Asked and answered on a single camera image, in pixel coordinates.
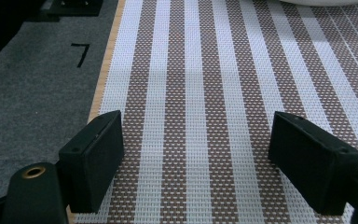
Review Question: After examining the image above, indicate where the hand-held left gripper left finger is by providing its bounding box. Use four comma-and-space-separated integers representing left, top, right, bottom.
58, 109, 125, 215

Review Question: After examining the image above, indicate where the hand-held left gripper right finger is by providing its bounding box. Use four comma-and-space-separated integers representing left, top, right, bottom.
268, 110, 358, 217

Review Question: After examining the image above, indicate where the grey felt mat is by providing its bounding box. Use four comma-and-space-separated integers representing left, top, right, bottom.
0, 0, 119, 207

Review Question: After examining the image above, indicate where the brown white striped woven placemat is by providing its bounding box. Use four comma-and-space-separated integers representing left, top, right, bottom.
73, 0, 358, 224

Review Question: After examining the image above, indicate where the black metal stand base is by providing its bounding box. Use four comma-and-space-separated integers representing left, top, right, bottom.
40, 0, 104, 18

